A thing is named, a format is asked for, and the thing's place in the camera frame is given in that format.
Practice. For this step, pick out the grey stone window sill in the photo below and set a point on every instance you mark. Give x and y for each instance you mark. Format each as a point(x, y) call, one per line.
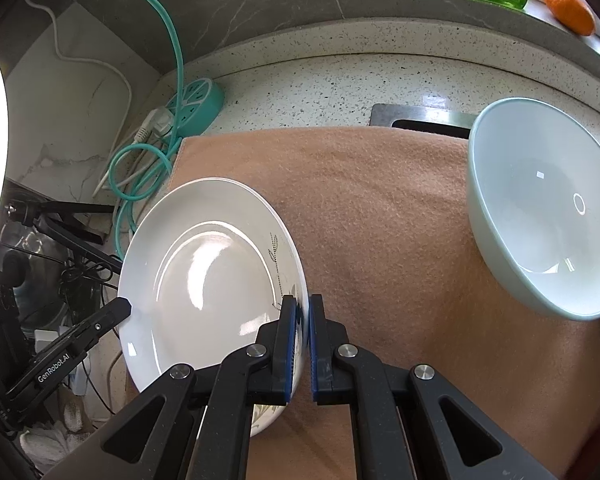
point(405, 2)

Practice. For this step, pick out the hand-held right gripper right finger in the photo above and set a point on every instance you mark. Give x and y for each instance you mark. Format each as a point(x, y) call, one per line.
point(314, 360)

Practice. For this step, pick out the white plug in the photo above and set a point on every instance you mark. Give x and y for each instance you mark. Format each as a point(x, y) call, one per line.
point(152, 122)

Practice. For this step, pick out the teal power strip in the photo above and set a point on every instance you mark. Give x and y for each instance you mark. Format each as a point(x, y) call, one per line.
point(200, 100)

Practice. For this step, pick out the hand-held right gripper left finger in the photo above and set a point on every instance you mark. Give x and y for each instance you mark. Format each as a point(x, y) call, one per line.
point(292, 340)

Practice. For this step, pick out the pink towel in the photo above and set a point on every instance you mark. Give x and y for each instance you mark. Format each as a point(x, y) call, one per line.
point(380, 235)

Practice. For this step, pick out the white power adapter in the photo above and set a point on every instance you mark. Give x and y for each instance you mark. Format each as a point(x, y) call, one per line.
point(47, 339)

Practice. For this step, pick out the white plate with grass print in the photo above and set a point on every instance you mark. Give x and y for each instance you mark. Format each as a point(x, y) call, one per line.
point(205, 280)

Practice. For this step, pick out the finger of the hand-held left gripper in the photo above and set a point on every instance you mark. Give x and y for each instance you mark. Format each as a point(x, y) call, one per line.
point(115, 312)

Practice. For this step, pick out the orange mandarin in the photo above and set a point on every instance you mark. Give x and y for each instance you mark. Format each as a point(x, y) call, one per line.
point(570, 10)

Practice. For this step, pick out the white cloth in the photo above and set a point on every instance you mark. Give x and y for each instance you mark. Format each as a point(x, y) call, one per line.
point(55, 427)

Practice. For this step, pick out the light blue ceramic bowl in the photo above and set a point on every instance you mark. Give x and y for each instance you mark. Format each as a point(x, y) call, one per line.
point(540, 210)

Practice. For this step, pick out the black device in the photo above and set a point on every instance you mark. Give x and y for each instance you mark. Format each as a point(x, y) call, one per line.
point(0, 290)

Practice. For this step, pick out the black tripod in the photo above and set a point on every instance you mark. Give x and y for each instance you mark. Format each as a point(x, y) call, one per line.
point(60, 230)

